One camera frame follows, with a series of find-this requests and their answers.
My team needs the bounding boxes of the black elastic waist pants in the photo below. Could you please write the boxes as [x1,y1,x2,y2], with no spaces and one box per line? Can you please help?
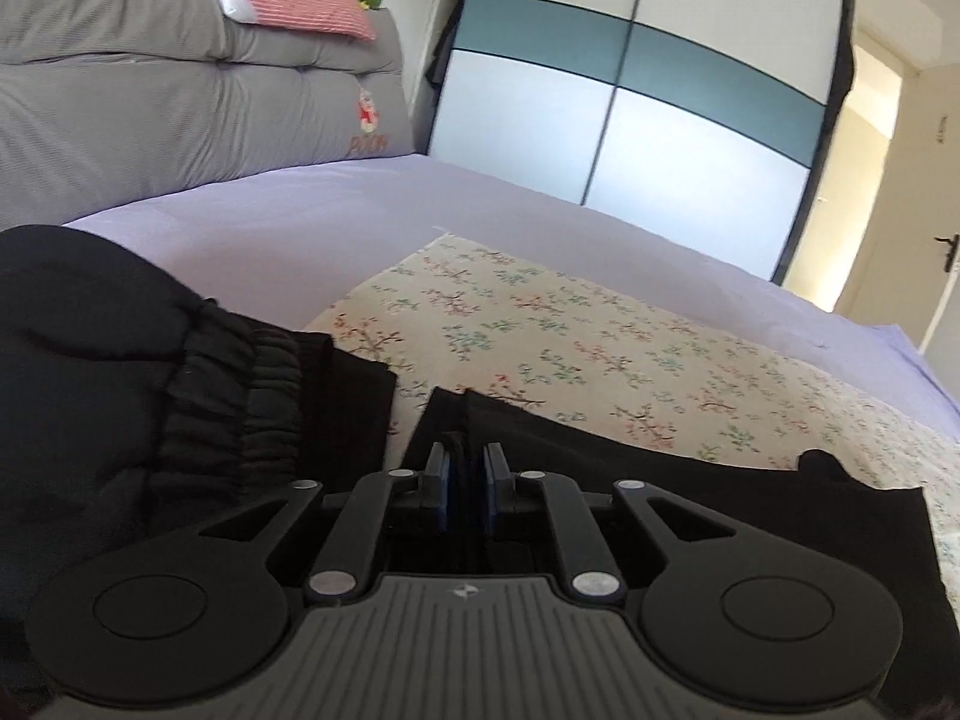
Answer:
[0,225,398,710]

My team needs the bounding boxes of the black buttoned pants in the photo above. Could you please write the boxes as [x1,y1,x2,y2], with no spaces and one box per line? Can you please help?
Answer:
[396,386,960,665]

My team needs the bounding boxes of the grey headboard cushion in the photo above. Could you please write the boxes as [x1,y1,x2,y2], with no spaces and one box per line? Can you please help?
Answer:
[0,0,418,232]

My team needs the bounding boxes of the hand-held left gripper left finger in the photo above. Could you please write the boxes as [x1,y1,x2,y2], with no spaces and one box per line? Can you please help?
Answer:
[198,441,457,602]

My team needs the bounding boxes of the cream door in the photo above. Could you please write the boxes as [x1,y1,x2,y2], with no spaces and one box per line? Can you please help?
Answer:
[916,64,960,361]

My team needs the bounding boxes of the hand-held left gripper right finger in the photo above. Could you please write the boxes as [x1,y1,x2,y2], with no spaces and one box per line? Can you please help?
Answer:
[480,441,742,602]

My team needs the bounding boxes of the white and teal wardrobe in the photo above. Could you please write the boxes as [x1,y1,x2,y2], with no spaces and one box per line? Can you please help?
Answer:
[422,0,860,287]

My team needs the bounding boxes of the floral printed mat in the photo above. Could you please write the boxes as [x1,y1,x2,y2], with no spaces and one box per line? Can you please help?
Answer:
[304,234,960,533]

